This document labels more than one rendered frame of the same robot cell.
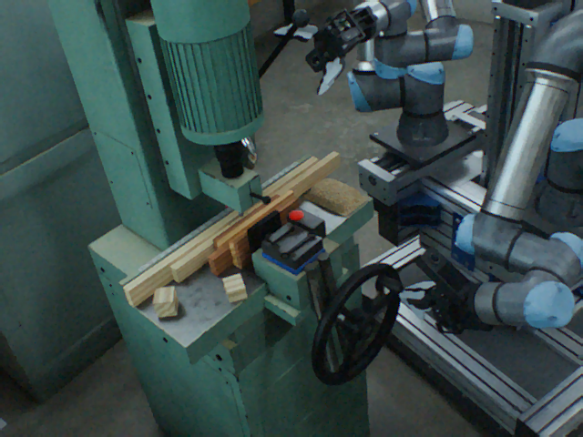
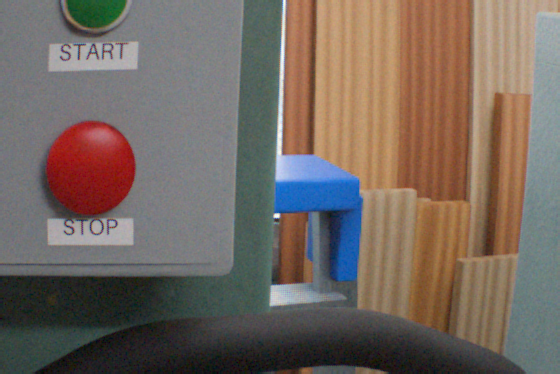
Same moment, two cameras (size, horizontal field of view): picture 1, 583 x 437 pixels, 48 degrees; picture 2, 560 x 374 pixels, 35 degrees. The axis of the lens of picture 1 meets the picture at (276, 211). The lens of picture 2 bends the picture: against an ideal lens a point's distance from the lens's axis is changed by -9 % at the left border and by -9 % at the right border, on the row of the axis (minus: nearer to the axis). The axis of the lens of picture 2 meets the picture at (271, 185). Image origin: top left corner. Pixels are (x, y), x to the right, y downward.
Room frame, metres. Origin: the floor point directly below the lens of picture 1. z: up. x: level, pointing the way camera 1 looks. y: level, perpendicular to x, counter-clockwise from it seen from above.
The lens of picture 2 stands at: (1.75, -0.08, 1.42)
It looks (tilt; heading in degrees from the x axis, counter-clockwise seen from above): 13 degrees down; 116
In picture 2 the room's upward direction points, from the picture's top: 2 degrees clockwise
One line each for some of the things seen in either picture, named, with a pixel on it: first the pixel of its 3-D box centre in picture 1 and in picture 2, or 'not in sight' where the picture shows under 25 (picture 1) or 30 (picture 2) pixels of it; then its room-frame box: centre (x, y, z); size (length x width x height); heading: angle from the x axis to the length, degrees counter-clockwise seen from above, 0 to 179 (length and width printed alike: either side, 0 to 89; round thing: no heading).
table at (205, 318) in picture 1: (272, 264); not in sight; (1.12, 0.03, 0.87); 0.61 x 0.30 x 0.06; 130
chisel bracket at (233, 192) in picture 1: (230, 185); not in sight; (1.23, 0.09, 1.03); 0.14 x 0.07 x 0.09; 40
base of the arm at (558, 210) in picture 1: (569, 191); not in sight; (1.22, -0.71, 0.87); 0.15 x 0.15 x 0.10
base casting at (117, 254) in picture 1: (220, 256); not in sight; (1.31, 0.16, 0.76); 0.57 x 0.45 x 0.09; 40
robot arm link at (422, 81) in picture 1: (420, 83); not in sight; (1.65, -0.46, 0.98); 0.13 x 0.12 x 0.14; 86
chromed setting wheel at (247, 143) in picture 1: (238, 148); not in sight; (1.39, 0.07, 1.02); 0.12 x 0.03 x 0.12; 40
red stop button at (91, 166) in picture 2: not in sight; (90, 167); (1.57, 0.15, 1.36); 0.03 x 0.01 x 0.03; 40
